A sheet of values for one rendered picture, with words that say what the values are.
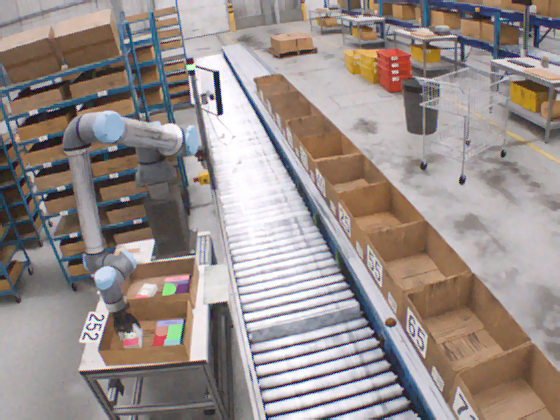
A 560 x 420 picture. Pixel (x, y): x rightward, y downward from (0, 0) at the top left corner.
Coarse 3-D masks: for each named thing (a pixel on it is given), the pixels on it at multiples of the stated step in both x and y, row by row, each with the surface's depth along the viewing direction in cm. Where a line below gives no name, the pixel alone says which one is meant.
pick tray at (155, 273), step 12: (144, 264) 222; (156, 264) 222; (168, 264) 223; (180, 264) 223; (192, 264) 224; (132, 276) 225; (144, 276) 226; (156, 276) 226; (168, 276) 225; (180, 276) 225; (192, 276) 208; (132, 288) 219; (192, 288) 203; (132, 300) 198; (144, 300) 198; (156, 300) 198; (168, 300) 199; (192, 300) 200
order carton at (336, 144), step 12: (336, 132) 290; (300, 144) 283; (312, 144) 291; (324, 144) 293; (336, 144) 294; (348, 144) 281; (300, 156) 290; (312, 156) 295; (324, 156) 297; (336, 156) 296; (312, 168) 262; (312, 180) 270
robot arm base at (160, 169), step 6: (150, 162) 219; (156, 162) 220; (162, 162) 223; (168, 162) 227; (144, 168) 221; (150, 168) 220; (156, 168) 221; (162, 168) 223; (168, 168) 226; (138, 174) 224; (144, 174) 223; (150, 174) 221; (156, 174) 221; (162, 174) 223; (168, 174) 226; (144, 180) 222; (150, 180) 221; (156, 180) 222
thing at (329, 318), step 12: (324, 312) 182; (336, 312) 183; (348, 312) 185; (276, 324) 180; (288, 324) 181; (300, 324) 182; (312, 324) 184; (324, 324) 185; (252, 336) 180; (264, 336) 182; (276, 336) 183
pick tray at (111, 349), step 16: (144, 304) 194; (160, 304) 194; (176, 304) 195; (112, 320) 192; (144, 320) 197; (160, 320) 196; (192, 320) 193; (112, 336) 188; (144, 336) 188; (112, 352) 170; (128, 352) 170; (144, 352) 171; (160, 352) 171; (176, 352) 172
